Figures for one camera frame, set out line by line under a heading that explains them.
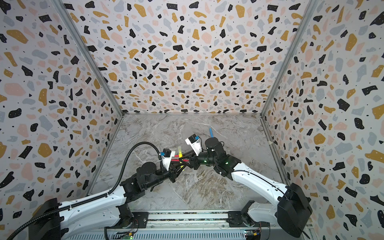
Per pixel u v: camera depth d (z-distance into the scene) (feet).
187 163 2.25
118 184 1.74
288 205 1.30
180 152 2.27
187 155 2.35
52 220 1.32
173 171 2.09
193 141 2.12
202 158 2.14
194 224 2.40
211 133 3.60
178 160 2.28
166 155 2.07
